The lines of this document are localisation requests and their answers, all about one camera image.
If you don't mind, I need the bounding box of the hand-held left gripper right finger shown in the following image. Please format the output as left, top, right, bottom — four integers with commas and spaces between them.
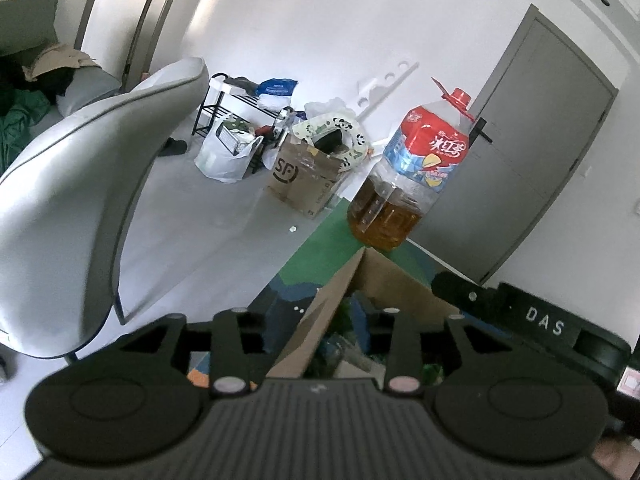
352, 296, 512, 395

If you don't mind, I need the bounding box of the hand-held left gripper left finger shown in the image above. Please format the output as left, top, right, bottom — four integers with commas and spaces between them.
117, 308, 266, 395

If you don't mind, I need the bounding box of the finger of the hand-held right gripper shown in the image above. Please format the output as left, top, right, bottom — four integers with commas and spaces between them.
431, 270, 506, 322

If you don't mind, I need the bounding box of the brown cardboard box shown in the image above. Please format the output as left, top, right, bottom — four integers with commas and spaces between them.
267, 247, 463, 378

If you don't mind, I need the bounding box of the cartoon printed table mat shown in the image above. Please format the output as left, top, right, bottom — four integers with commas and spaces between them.
187, 200, 436, 386

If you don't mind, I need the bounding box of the closed grey door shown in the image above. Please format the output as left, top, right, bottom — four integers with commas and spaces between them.
407, 4, 618, 286

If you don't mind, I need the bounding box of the large tea bottle red cap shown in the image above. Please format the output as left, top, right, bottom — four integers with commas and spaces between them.
347, 77, 478, 252

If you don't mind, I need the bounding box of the printed cardboard shipping box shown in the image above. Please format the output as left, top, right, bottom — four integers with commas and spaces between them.
265, 132, 346, 220

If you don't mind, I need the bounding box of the white plastic shopping bag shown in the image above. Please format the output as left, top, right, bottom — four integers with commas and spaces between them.
194, 115, 263, 183

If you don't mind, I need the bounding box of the black shoe rack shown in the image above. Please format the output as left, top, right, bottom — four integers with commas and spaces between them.
192, 74, 301, 171

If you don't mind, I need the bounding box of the blue plastic bag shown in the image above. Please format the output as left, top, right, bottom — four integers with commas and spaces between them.
256, 78, 298, 97

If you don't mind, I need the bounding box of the grey sofa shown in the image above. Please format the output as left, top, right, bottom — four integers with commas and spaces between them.
0, 0, 123, 171

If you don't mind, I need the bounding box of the green cloth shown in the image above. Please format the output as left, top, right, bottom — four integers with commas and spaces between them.
0, 87, 53, 171

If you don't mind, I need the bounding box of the beige cloth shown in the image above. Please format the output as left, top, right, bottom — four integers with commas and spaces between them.
22, 42, 101, 81

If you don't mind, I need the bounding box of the open grey door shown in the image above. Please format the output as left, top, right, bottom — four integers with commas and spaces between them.
75, 0, 193, 92

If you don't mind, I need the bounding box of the black door handle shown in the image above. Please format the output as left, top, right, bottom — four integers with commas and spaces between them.
470, 117, 494, 143

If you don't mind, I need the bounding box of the white wall hook rack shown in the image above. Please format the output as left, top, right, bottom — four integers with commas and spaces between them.
356, 61, 417, 111

